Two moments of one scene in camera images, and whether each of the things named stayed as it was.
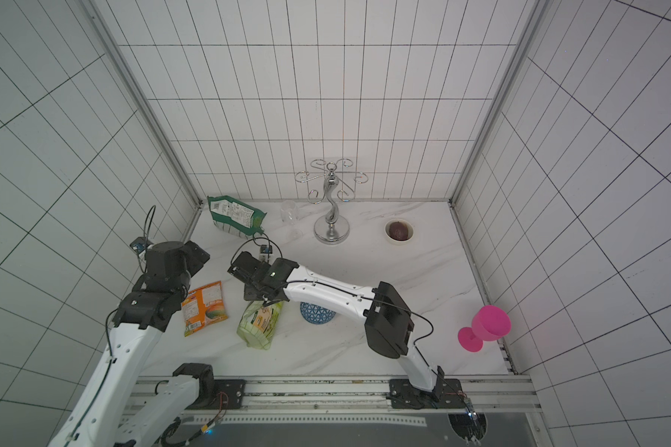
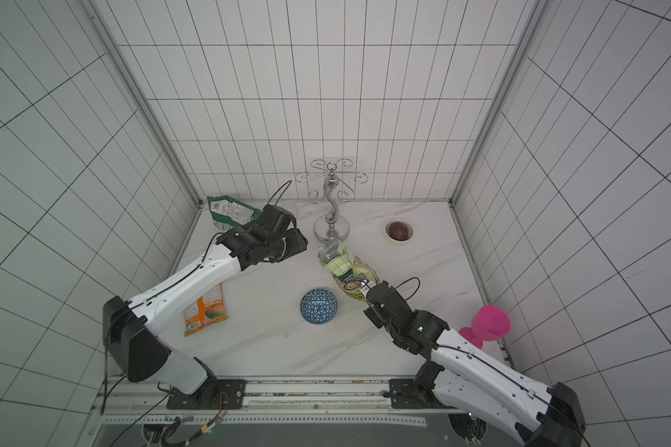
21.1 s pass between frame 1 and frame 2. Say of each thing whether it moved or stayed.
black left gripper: moved
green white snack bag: stayed
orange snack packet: stayed
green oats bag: moved
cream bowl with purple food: stayed
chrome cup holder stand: stayed
